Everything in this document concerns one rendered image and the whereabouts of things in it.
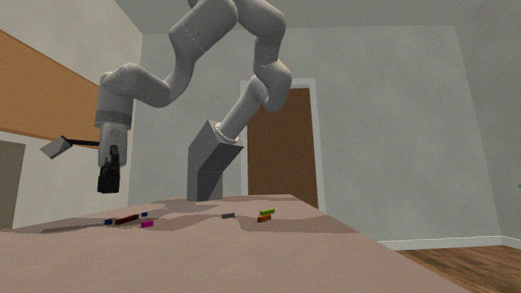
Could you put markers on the magenta rod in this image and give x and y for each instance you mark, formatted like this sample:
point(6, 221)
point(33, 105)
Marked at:
point(147, 224)

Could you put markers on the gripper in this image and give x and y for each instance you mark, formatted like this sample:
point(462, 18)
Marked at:
point(110, 146)

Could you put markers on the red rod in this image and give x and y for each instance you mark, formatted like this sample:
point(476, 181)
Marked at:
point(126, 219)

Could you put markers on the lime green rod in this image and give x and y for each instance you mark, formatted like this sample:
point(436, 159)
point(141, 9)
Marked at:
point(265, 212)

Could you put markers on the orange rod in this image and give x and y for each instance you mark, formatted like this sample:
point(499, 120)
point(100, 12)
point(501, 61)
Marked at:
point(264, 218)

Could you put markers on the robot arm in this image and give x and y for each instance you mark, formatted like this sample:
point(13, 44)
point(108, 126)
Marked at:
point(208, 22)

